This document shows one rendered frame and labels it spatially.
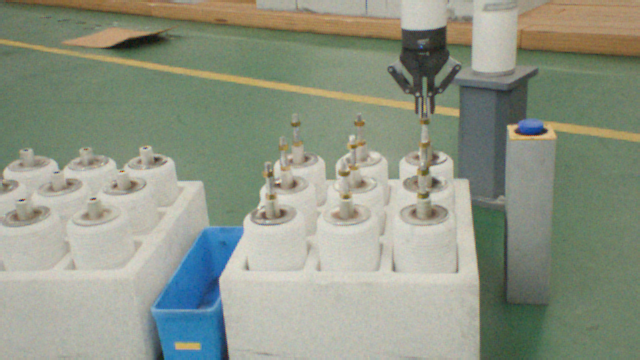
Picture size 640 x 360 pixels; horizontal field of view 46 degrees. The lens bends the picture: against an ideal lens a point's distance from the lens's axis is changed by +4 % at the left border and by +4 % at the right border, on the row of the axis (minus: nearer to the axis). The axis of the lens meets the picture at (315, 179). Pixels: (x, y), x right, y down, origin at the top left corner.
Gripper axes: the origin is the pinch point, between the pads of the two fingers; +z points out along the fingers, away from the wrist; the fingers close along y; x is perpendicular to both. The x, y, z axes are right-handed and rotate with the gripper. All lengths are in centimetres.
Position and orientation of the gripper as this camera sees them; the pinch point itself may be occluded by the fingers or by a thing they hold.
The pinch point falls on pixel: (424, 106)
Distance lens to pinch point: 131.3
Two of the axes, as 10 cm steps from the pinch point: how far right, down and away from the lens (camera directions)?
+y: 9.7, 0.2, -2.6
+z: 0.8, 9.2, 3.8
